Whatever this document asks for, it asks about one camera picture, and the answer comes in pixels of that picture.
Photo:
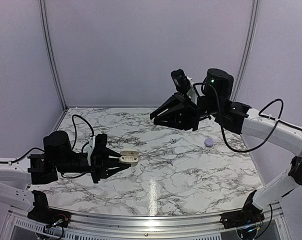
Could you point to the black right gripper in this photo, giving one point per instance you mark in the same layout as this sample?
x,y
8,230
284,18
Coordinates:
x,y
174,101

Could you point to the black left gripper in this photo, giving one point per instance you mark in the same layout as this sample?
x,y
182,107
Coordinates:
x,y
113,172

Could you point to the beige earbud charging case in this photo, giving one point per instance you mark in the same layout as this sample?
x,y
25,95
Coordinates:
x,y
129,156

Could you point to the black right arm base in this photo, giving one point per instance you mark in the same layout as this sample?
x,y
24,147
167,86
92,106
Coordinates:
x,y
247,215

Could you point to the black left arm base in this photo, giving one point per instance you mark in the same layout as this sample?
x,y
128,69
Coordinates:
x,y
41,212

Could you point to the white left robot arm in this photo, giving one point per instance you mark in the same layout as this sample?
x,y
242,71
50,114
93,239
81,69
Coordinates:
x,y
15,179

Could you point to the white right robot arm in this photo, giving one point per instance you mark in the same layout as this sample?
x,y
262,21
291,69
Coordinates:
x,y
244,129

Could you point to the lavender round charging case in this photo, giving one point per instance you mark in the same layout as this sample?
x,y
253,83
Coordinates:
x,y
209,142

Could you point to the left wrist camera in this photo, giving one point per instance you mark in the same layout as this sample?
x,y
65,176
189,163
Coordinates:
x,y
95,143

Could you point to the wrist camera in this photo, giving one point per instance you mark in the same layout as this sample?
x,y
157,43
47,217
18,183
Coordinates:
x,y
184,85
95,143

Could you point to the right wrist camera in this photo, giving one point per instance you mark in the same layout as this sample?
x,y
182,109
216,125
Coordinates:
x,y
184,85

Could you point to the aluminium front frame rail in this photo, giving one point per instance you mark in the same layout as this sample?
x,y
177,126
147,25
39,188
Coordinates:
x,y
92,226

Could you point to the right aluminium corner post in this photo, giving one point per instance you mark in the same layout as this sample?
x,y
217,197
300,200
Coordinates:
x,y
247,49

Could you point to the aluminium corner post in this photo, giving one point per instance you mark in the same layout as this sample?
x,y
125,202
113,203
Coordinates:
x,y
247,49
50,54

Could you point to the left aluminium corner post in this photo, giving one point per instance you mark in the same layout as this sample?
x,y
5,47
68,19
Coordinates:
x,y
50,54

